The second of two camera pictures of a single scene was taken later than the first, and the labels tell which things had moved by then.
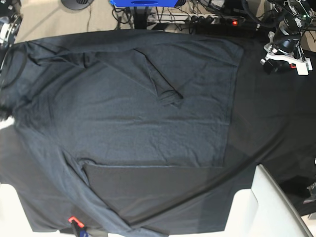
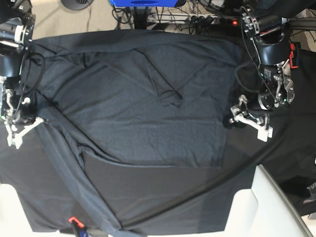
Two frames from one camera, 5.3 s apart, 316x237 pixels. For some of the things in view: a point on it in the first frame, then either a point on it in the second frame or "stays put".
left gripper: (6, 122) → (22, 119)
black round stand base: (77, 4) stays put
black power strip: (209, 20) stays put
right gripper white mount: (303, 64) → (237, 115)
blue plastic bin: (144, 3) stays put
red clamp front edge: (80, 224) stays put
